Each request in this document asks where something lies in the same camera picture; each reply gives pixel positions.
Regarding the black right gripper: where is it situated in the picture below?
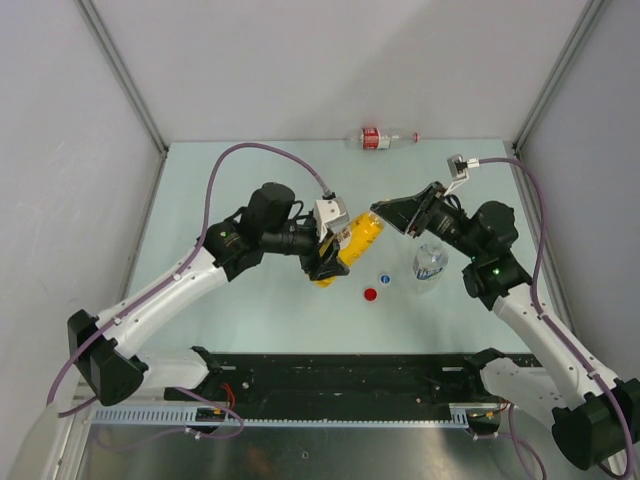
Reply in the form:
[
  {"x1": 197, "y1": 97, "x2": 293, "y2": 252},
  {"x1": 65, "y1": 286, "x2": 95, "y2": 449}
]
[{"x1": 371, "y1": 181, "x2": 485, "y2": 261}]

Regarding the yellow juice bottle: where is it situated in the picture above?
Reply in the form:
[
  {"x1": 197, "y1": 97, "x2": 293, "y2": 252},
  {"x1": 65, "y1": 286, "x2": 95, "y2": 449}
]
[{"x1": 312, "y1": 212, "x2": 384, "y2": 288}]

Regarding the red bottle cap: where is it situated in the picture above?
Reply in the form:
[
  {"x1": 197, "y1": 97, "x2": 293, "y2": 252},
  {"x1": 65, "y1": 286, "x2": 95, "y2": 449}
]
[{"x1": 363, "y1": 287, "x2": 378, "y2": 302}]

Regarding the blue-label clear drink bottle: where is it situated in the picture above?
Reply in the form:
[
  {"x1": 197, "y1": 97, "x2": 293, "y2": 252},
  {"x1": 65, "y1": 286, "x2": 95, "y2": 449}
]
[{"x1": 412, "y1": 240, "x2": 449, "y2": 294}]

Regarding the clear red-label water bottle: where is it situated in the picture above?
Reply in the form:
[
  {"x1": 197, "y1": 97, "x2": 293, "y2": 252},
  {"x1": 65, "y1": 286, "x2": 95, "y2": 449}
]
[{"x1": 345, "y1": 127, "x2": 421, "y2": 151}]

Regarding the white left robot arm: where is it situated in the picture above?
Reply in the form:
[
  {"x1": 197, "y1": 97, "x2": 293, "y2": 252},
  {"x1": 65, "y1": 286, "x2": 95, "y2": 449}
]
[{"x1": 67, "y1": 183, "x2": 349, "y2": 406}]

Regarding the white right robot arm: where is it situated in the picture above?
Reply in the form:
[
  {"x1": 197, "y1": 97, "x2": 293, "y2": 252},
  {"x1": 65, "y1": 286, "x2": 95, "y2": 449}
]
[{"x1": 371, "y1": 182, "x2": 639, "y2": 470}]

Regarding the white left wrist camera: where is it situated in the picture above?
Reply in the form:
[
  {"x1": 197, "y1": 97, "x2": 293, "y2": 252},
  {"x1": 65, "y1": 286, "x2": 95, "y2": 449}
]
[{"x1": 312, "y1": 197, "x2": 350, "y2": 241}]

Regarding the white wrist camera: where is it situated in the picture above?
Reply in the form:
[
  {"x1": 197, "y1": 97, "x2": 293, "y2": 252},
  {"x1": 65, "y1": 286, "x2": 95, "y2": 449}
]
[
  {"x1": 444, "y1": 155, "x2": 480, "y2": 196},
  {"x1": 312, "y1": 197, "x2": 350, "y2": 241}
]

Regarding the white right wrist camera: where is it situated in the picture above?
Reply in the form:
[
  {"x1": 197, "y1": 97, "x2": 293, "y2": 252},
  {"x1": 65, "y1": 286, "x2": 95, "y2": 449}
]
[{"x1": 444, "y1": 155, "x2": 480, "y2": 196}]

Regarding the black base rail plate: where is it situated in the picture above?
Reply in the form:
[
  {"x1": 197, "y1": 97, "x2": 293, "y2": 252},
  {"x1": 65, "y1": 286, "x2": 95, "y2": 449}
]
[{"x1": 163, "y1": 349, "x2": 551, "y2": 434}]

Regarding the grey slotted cable duct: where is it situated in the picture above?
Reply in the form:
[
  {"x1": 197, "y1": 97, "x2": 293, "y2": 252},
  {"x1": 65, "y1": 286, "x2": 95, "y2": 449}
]
[{"x1": 91, "y1": 404, "x2": 469, "y2": 429}]

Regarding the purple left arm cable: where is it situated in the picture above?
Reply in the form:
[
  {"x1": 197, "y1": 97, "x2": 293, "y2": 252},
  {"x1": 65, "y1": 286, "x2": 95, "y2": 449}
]
[{"x1": 45, "y1": 142, "x2": 334, "y2": 419}]

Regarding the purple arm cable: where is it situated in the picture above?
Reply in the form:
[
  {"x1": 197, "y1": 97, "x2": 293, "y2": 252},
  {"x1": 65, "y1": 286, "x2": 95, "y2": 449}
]
[
  {"x1": 472, "y1": 157, "x2": 631, "y2": 476},
  {"x1": 45, "y1": 142, "x2": 334, "y2": 419}
]

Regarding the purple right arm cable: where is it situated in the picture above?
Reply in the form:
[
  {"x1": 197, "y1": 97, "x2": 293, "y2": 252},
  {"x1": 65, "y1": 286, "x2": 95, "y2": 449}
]
[{"x1": 472, "y1": 157, "x2": 631, "y2": 476}]

